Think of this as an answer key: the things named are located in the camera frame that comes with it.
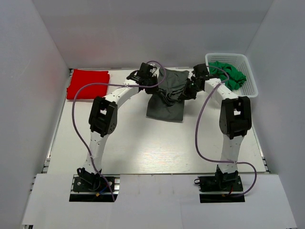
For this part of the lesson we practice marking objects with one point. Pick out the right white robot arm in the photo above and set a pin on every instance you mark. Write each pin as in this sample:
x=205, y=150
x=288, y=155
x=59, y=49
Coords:
x=235, y=119

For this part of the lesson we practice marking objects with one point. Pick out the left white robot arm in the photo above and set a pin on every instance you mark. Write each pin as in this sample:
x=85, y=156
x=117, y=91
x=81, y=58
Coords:
x=103, y=119

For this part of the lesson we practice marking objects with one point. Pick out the dark grey t-shirt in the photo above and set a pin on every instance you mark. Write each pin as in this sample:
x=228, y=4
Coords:
x=165, y=105

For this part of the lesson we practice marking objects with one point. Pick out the crumpled green t-shirt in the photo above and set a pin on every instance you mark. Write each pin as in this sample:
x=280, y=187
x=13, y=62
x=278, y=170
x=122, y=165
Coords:
x=233, y=78

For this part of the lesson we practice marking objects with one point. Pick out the folded red t-shirt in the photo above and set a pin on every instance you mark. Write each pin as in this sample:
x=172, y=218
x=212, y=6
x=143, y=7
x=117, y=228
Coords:
x=81, y=78

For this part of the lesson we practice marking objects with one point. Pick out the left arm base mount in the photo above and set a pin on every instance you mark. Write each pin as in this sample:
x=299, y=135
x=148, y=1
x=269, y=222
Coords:
x=82, y=192

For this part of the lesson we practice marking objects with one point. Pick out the white plastic mesh basket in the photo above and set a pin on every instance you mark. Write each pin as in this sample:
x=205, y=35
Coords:
x=240, y=62

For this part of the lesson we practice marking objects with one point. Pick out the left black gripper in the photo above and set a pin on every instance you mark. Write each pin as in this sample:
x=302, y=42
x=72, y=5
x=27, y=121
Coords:
x=153, y=81

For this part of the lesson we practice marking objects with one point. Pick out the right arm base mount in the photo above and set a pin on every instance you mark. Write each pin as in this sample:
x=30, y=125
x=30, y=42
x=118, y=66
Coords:
x=211, y=192

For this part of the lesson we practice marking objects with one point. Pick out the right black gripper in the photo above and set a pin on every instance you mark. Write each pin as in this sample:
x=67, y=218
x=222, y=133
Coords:
x=190, y=86

